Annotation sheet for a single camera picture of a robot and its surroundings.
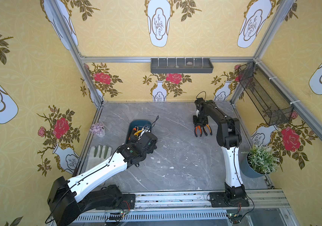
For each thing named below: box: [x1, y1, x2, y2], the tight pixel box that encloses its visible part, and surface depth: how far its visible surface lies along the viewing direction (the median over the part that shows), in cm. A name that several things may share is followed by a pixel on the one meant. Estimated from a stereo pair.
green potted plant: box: [240, 144, 281, 179], surface depth 75 cm
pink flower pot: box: [89, 121, 106, 138], surface depth 94 cm
